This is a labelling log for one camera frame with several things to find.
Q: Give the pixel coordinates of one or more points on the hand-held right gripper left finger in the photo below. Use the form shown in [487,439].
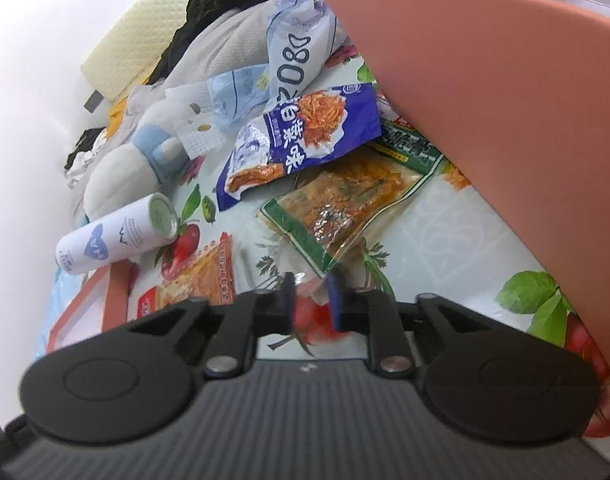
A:
[286,305]

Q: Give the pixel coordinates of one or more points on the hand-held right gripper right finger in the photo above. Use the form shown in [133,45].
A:
[336,305]

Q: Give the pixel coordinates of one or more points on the green clear snack packet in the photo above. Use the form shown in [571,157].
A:
[345,200]

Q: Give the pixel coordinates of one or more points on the pink cardboard box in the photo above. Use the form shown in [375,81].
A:
[485,110]

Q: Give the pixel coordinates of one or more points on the orange snack packet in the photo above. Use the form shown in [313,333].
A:
[205,270]

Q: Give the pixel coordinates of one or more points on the fruit print mat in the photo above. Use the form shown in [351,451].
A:
[435,240]

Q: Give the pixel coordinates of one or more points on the pink box lid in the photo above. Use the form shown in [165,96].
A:
[117,290]

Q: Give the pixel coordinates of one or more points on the blue snack packet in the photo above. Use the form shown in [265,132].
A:
[305,130]

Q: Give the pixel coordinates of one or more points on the white drink can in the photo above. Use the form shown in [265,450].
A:
[115,232]

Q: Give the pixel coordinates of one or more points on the white and blue plush toy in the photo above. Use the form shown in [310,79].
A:
[120,170]

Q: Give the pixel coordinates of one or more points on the clear blue printed bag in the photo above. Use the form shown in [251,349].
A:
[235,90]

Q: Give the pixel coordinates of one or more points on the light blue bed sheet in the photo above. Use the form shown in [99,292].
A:
[65,290]

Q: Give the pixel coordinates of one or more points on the white and blue plastic bag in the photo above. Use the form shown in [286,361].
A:
[295,60]

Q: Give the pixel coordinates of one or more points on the yellow blanket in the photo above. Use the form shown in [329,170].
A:
[117,117]

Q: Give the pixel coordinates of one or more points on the black and white clothes pile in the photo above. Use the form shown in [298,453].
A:
[82,155]

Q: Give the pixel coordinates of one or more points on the grey duvet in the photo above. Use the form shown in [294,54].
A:
[225,45]

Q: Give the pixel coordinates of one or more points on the cream quilted headboard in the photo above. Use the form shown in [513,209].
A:
[150,35]

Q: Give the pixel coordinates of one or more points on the black clothes heap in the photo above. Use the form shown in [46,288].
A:
[215,2]

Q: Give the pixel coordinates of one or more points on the grey wall socket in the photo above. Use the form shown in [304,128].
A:
[93,101]

